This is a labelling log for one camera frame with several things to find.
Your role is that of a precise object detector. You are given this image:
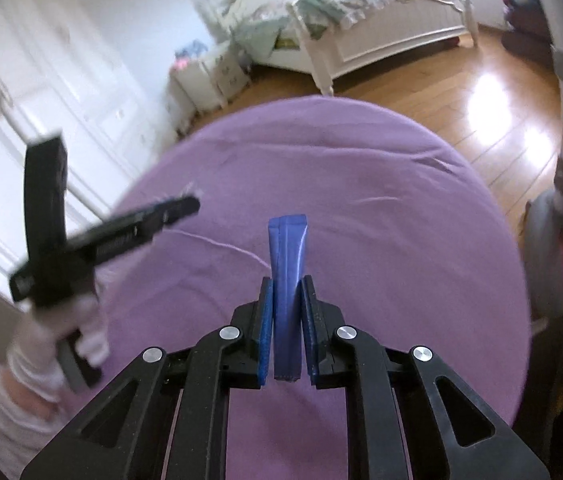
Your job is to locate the left white gloved hand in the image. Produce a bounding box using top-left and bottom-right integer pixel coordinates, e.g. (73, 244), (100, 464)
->
(6, 292), (110, 403)

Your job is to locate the purple round tablecloth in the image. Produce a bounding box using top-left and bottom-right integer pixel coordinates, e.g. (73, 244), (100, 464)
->
(98, 96), (530, 422)

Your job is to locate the white nightstand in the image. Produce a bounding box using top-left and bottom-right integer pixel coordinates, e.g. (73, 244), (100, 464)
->
(171, 41), (250, 115)

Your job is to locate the pink plush toy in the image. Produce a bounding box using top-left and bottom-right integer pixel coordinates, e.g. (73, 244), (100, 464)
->
(173, 58), (190, 70)

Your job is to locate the white wardrobe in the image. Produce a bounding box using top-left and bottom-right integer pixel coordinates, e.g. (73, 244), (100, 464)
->
(0, 0), (175, 296)

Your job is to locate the floral quilt bedding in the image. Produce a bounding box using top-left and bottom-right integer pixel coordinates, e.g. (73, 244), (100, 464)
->
(230, 0), (473, 61)

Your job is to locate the dark red armchair with clothes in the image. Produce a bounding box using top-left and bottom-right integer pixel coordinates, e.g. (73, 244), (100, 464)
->
(502, 0), (553, 70)

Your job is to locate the white bed frame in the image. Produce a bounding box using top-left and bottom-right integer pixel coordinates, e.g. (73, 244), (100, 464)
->
(221, 0), (480, 98)

